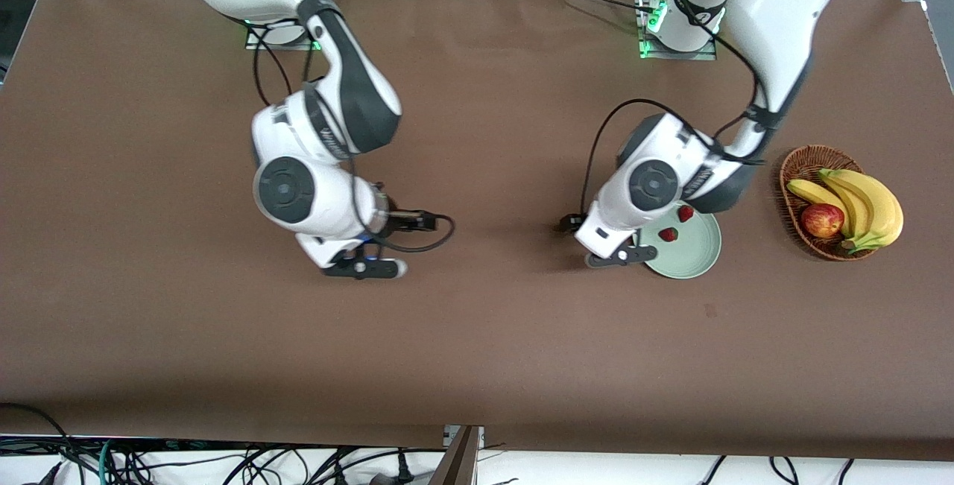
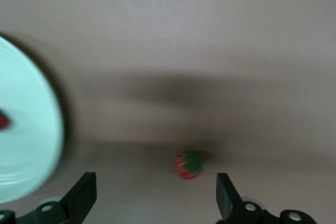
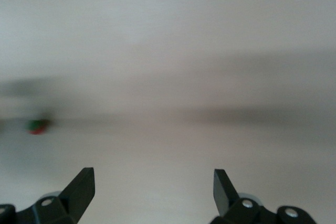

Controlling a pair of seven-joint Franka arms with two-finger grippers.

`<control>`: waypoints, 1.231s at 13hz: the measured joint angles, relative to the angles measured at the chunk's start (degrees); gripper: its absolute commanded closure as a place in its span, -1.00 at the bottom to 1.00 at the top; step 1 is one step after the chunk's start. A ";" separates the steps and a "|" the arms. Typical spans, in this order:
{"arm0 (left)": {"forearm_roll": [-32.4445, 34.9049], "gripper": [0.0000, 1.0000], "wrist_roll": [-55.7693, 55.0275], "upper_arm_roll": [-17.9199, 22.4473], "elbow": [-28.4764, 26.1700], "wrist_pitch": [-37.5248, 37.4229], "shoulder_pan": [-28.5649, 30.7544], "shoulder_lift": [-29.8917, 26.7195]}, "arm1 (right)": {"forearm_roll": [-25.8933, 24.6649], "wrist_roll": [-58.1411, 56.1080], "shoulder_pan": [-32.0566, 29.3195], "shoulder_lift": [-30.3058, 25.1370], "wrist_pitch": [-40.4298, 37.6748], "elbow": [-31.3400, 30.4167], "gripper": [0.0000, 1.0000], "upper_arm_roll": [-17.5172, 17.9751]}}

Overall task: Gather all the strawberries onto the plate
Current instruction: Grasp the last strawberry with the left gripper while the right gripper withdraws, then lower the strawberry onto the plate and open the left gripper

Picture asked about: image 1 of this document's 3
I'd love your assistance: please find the pale green round plate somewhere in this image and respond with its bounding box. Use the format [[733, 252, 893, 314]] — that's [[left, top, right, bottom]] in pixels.
[[637, 202, 722, 280]]

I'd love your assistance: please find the brown table cover cloth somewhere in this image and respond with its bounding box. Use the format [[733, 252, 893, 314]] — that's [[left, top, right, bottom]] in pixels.
[[0, 0, 954, 463]]

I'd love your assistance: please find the red apple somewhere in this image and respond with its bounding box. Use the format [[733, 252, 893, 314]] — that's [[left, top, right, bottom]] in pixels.
[[800, 203, 846, 239]]

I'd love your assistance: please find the brown wicker basket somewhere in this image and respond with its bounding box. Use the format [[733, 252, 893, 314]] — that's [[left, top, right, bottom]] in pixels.
[[780, 145, 880, 261]]

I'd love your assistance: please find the yellow banana bunch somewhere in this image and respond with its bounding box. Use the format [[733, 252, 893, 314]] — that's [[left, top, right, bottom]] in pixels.
[[787, 168, 905, 256]]

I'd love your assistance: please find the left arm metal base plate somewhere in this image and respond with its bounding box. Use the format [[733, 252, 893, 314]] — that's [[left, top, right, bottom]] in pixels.
[[638, 0, 718, 61]]

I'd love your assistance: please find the camera mount post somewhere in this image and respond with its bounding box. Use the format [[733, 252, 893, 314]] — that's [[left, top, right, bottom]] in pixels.
[[429, 424, 485, 485]]

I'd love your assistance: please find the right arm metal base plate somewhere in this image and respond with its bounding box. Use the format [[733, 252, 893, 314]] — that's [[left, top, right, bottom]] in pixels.
[[244, 19, 323, 51]]

